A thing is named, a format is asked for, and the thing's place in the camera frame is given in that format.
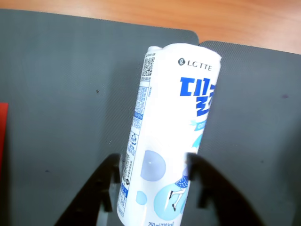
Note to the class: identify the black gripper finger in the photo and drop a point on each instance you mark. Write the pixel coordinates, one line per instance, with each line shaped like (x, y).
(223, 193)
(94, 188)

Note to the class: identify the white blue drink can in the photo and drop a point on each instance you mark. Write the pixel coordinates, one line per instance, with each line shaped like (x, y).
(169, 117)

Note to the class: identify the dark gray table mat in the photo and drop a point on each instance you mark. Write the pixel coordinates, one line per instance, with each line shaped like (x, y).
(70, 94)
(254, 117)

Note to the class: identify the red paper sheet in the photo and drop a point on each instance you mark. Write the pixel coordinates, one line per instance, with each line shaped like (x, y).
(3, 141)

